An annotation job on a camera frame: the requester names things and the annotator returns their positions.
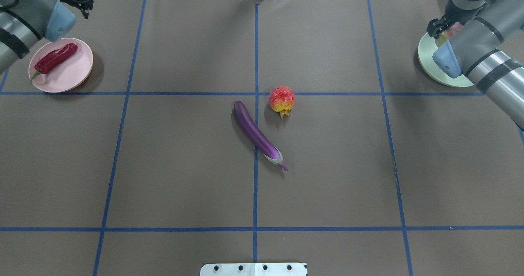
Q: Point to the red pomegranate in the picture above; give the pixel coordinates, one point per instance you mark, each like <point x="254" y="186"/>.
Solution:
<point x="282" y="100"/>

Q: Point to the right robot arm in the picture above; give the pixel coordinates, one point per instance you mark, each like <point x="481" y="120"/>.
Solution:
<point x="474" y="50"/>

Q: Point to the pink plate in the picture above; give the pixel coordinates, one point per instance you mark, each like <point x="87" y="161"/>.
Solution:
<point x="66" y="75"/>

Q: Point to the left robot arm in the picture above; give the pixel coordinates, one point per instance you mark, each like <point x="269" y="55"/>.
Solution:
<point x="25" y="22"/>

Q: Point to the light green plate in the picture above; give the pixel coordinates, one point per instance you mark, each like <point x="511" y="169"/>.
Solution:
<point x="427" y="46"/>

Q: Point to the green pink peach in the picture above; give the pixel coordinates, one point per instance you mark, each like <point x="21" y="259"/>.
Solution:
<point x="448" y="34"/>

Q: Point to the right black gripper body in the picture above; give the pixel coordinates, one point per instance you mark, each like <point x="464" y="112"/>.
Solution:
<point x="438" y="25"/>

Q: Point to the white mounting plate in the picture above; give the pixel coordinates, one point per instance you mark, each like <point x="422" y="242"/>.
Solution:
<point x="255" y="269"/>

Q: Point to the purple eggplant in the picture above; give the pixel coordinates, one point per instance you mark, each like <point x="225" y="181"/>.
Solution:
<point x="252" y="131"/>

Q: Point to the red chili pepper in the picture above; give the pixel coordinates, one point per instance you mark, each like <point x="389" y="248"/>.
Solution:
<point x="53" y="59"/>

